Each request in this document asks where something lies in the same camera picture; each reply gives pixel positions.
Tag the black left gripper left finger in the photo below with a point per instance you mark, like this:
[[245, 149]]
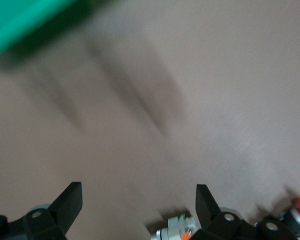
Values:
[[62, 210]]

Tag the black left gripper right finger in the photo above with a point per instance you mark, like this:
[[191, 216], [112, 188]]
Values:
[[207, 215]]

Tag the white switch with orange block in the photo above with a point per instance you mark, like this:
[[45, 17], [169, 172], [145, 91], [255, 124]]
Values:
[[175, 228]]

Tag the brown table cover sheet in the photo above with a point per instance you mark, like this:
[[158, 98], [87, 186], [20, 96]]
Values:
[[150, 100]]

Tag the green plastic tray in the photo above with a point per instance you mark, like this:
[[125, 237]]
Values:
[[15, 20]]

